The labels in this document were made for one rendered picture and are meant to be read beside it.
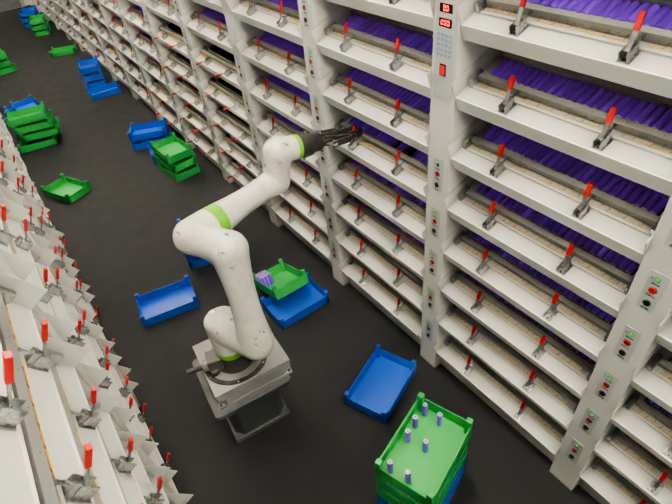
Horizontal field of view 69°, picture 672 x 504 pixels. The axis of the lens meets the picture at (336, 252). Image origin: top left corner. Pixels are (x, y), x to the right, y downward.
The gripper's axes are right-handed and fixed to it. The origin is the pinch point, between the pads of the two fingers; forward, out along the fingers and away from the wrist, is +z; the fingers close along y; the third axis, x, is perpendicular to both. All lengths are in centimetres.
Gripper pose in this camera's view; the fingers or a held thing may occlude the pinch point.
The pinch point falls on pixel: (352, 132)
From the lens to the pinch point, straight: 200.7
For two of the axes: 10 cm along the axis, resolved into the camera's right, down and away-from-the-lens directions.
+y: 5.9, 4.9, -6.4
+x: 0.4, -8.1, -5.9
